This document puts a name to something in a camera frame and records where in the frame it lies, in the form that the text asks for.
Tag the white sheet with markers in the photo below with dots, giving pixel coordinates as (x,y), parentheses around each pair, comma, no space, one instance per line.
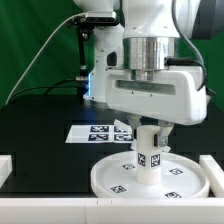
(98,134)

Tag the white right rail block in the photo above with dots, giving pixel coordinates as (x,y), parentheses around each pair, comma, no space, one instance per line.
(214,173)

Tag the white rail block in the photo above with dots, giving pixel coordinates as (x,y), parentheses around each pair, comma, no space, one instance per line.
(214,173)
(5,168)

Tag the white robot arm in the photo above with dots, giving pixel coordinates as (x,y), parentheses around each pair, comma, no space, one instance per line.
(136,69)

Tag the white left rail block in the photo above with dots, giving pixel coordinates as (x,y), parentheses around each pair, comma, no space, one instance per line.
(5,168)

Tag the white cross-shaped table base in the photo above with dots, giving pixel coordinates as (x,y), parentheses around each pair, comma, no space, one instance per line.
(128,129)

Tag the white round table top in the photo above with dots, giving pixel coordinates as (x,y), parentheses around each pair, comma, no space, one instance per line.
(116,177)

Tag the white front rail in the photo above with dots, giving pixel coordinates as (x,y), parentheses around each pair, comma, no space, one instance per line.
(111,211)

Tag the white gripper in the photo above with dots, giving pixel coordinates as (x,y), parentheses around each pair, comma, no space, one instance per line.
(173,95)

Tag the black camera on stand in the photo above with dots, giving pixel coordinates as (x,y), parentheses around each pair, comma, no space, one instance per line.
(85,24)

